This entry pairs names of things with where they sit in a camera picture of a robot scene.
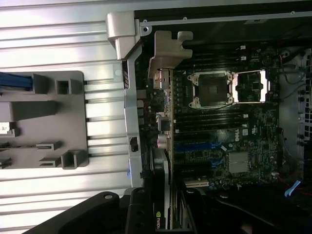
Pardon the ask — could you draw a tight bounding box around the hard disk with blue carrier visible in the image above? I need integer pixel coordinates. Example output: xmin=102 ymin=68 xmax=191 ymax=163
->
xmin=0 ymin=71 xmax=33 ymax=93

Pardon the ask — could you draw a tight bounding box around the open dark PC case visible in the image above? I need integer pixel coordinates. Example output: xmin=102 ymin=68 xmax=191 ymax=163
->
xmin=106 ymin=11 xmax=312 ymax=197

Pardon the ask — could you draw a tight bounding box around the black expansion slot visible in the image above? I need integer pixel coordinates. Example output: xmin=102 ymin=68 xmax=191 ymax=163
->
xmin=175 ymin=132 xmax=212 ymax=142

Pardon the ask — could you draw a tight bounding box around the metal socket cover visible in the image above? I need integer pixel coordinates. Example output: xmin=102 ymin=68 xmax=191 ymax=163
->
xmin=233 ymin=69 xmax=272 ymax=105

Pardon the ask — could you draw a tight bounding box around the CPU socket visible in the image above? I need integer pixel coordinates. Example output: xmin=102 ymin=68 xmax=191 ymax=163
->
xmin=187 ymin=70 xmax=235 ymax=110

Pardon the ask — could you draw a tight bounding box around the green motherboard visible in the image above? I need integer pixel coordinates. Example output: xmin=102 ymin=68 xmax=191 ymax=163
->
xmin=136 ymin=46 xmax=285 ymax=194

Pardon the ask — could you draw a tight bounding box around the grey parts rack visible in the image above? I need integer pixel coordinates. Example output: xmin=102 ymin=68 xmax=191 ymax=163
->
xmin=0 ymin=70 xmax=90 ymax=170

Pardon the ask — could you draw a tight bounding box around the thin red black wire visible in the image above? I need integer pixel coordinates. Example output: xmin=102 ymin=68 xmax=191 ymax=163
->
xmin=278 ymin=54 xmax=307 ymax=85

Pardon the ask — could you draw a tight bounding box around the light blue wire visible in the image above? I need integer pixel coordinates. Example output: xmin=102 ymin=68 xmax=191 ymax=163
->
xmin=283 ymin=179 xmax=302 ymax=198

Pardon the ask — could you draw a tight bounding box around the silver chipset heatsink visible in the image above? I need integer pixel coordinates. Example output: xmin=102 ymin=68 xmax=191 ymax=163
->
xmin=228 ymin=152 xmax=251 ymax=175

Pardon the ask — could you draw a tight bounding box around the perforated silver drive cage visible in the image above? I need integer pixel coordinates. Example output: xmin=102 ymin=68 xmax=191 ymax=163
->
xmin=295 ymin=47 xmax=312 ymax=172

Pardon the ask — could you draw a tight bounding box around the silver CPU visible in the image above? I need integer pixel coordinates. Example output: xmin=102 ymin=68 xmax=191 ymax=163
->
xmin=0 ymin=121 xmax=12 ymax=136

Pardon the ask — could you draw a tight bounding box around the white expansion slot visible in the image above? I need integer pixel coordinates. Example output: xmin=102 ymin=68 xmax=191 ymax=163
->
xmin=183 ymin=178 xmax=210 ymax=189

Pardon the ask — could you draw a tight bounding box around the blue expansion slot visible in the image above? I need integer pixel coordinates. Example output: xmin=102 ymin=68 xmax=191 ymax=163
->
xmin=175 ymin=142 xmax=226 ymax=151

